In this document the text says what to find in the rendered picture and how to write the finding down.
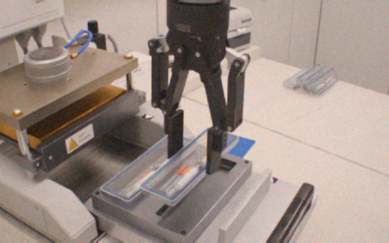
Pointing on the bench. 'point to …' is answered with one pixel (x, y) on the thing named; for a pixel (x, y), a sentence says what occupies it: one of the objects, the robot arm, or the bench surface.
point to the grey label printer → (240, 28)
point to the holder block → (178, 232)
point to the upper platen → (107, 93)
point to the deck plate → (73, 175)
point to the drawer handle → (289, 221)
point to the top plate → (50, 82)
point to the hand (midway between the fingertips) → (194, 143)
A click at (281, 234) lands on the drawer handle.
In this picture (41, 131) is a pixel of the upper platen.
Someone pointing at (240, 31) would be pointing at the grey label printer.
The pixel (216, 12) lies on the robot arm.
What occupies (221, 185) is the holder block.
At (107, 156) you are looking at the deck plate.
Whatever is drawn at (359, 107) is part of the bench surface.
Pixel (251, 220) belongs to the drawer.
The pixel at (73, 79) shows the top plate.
